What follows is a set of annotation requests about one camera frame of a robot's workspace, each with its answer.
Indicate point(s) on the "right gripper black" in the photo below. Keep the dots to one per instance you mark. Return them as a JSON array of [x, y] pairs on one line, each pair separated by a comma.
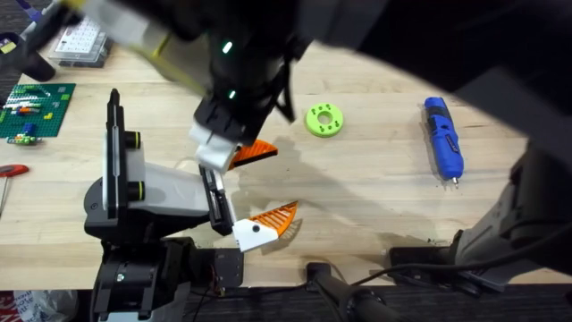
[[241, 112]]

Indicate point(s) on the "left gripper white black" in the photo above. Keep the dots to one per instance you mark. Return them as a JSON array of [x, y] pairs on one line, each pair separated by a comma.
[[174, 192]]

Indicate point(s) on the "orange ribbed wedge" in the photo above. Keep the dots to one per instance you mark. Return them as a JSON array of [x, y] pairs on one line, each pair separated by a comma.
[[254, 151]]

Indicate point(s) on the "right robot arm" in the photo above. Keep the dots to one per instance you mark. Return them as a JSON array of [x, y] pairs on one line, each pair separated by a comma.
[[447, 36]]

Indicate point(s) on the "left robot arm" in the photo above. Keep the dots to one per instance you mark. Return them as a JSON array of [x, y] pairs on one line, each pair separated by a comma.
[[134, 277]]

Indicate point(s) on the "blue electric screwdriver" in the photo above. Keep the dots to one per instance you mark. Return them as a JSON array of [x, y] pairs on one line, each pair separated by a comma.
[[442, 138]]

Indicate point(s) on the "black upright wrist plate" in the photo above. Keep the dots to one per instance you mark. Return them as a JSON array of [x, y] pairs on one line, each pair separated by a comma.
[[113, 156]]

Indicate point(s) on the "black stand pole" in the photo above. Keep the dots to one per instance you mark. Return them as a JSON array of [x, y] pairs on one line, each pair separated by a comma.
[[339, 290]]

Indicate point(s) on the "green disc with holes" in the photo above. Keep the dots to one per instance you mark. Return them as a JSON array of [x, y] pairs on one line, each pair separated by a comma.
[[318, 126]]

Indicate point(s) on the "green board with toy blocks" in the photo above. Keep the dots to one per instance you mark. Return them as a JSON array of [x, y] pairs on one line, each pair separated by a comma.
[[49, 107]]

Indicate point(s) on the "clear plastic parts box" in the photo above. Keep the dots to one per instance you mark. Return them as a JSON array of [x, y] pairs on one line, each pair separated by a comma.
[[80, 42]]

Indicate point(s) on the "black handheld tool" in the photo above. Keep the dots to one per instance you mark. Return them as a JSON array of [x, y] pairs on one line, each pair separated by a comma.
[[27, 62]]

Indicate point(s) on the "plastic bag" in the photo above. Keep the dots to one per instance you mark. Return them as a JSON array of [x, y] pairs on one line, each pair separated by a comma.
[[40, 306]]

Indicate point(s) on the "black rail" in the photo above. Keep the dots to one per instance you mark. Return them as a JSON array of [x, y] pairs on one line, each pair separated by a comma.
[[277, 306]]

